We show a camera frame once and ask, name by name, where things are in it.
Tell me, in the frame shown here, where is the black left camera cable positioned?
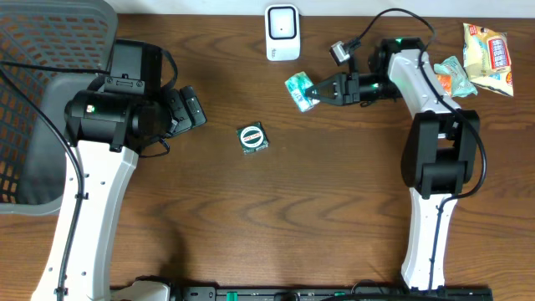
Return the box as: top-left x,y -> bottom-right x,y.
0,60 -> 112,301

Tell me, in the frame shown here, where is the black camera cable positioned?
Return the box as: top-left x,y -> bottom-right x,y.
0,60 -> 112,301
344,7 -> 488,293

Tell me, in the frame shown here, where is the orange tissue packet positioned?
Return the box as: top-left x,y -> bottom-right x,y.
436,74 -> 452,96

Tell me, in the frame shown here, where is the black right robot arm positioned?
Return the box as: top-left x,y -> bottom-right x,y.
305,38 -> 481,293

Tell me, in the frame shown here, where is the green Kleenex tissue packet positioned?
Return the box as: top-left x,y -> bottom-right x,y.
285,72 -> 319,112

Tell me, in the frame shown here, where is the white barcode scanner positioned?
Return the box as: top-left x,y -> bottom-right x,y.
264,4 -> 301,61

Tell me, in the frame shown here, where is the dark green Zam-Buk box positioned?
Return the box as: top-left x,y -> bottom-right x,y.
237,122 -> 269,155

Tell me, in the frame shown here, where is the black right camera cable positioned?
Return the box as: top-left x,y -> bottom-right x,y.
344,7 -> 488,293

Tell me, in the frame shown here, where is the large yellow snack bag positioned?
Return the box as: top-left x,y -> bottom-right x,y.
463,23 -> 514,97

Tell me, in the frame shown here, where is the light teal snack packet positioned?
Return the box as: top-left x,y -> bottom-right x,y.
434,56 -> 477,98

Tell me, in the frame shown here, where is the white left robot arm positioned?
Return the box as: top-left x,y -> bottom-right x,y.
33,39 -> 206,300

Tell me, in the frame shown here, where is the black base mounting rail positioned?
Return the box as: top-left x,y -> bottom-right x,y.
111,281 -> 494,301

